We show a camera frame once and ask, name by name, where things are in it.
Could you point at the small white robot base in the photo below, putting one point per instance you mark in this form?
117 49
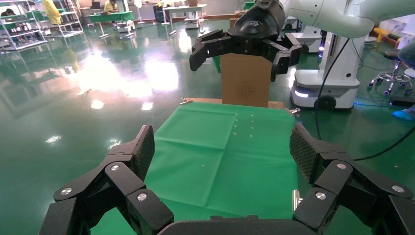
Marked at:
124 26
192 22

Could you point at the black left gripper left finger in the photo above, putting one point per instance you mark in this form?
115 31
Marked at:
126 181

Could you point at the white wheeled robot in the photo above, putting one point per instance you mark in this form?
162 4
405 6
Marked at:
340 65

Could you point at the white metal shelf rack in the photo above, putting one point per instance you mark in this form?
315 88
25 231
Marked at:
30 34
69 30

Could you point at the cardboard box with round logo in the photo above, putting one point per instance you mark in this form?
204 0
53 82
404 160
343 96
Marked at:
246 77

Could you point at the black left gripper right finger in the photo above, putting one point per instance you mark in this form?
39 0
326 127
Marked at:
337 181

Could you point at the yellow barrier post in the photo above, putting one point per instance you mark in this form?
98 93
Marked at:
381 32

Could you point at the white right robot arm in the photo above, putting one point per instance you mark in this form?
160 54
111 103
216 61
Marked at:
334 16

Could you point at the yellow hanging garment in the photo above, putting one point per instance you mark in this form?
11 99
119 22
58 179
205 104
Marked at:
52 11

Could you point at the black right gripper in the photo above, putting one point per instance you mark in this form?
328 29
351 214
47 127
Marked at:
256 29

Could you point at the black swivel stool chrome base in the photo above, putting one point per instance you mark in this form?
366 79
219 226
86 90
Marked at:
390 54

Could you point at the metal cloth clip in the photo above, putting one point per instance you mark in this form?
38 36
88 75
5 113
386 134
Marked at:
185 101
296 199
293 111

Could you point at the person with blue shoe cover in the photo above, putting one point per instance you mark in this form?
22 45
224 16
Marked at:
403 114

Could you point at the table with green cover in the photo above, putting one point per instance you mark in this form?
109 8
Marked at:
112 16

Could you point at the white standing fan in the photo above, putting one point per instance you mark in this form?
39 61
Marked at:
138 4

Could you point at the green table cloth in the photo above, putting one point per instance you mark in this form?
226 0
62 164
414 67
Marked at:
210 162

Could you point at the white table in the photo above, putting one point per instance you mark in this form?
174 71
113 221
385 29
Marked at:
184 8

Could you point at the person in yellow shirt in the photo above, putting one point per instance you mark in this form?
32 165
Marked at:
111 6

